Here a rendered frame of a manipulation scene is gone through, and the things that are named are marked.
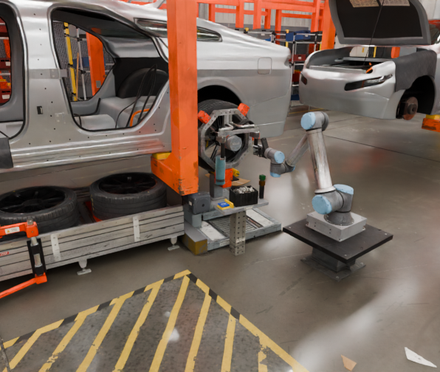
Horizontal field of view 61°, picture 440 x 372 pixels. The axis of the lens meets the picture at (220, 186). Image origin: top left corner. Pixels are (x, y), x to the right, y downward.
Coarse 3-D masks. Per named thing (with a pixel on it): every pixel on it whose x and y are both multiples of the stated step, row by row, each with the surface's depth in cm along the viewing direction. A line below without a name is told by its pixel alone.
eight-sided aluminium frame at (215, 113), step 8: (216, 112) 323; (224, 112) 327; (232, 112) 331; (240, 112) 335; (200, 128) 324; (200, 136) 323; (248, 136) 349; (200, 144) 326; (248, 144) 351; (200, 152) 329; (240, 152) 356; (248, 152) 354; (208, 160) 336; (240, 160) 352
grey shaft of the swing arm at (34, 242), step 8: (32, 224) 252; (32, 240) 255; (40, 240) 262; (32, 248) 257; (40, 248) 264; (32, 256) 263; (40, 256) 266; (32, 264) 265; (40, 264) 264; (32, 272) 267; (40, 272) 265
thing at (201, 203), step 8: (200, 192) 339; (184, 200) 354; (192, 200) 330; (200, 200) 330; (208, 200) 335; (184, 208) 351; (192, 208) 333; (200, 208) 332; (208, 208) 338; (184, 216) 354; (192, 216) 338; (200, 216) 342; (192, 224) 341; (200, 224) 345
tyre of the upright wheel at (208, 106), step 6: (204, 102) 342; (210, 102) 338; (216, 102) 335; (222, 102) 334; (228, 102) 338; (198, 108) 336; (204, 108) 328; (210, 108) 329; (216, 108) 332; (222, 108) 335; (228, 108) 338; (246, 114) 350; (198, 120) 326; (198, 126) 328; (198, 156) 338; (198, 162) 340; (204, 162) 343; (204, 168) 346; (210, 168) 348
